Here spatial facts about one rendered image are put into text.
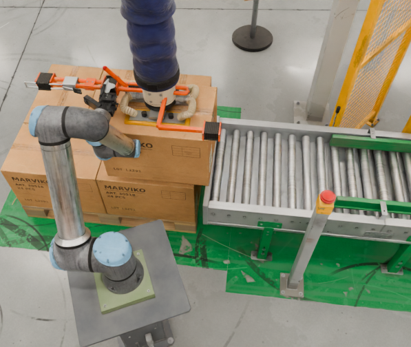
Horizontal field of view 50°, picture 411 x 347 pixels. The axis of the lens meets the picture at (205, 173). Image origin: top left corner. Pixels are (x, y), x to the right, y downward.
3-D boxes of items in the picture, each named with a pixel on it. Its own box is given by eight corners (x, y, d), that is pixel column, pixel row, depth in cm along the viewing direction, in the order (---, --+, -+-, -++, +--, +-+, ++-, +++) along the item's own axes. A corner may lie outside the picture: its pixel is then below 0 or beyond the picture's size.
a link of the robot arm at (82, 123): (98, 103, 155) (143, 138, 222) (64, 102, 156) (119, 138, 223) (96, 135, 154) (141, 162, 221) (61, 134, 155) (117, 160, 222)
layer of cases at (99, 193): (211, 114, 351) (211, 76, 319) (195, 222, 293) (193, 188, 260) (65, 102, 359) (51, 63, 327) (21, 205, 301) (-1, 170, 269)
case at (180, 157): (216, 134, 277) (217, 87, 245) (208, 186, 254) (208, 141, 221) (123, 125, 282) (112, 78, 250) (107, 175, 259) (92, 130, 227)
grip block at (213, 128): (221, 128, 212) (221, 121, 208) (219, 142, 207) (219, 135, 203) (204, 127, 213) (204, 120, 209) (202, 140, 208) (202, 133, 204)
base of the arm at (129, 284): (149, 285, 200) (145, 275, 192) (108, 300, 196) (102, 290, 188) (138, 250, 211) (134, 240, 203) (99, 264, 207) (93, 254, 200)
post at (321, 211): (297, 280, 284) (333, 195, 203) (297, 290, 280) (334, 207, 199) (286, 279, 284) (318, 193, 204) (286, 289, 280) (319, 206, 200)
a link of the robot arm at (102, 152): (116, 162, 220) (110, 146, 210) (93, 161, 221) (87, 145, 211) (120, 148, 225) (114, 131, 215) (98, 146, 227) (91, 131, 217)
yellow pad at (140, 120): (191, 115, 232) (191, 108, 228) (188, 129, 226) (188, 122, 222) (128, 110, 235) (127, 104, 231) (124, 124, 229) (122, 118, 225)
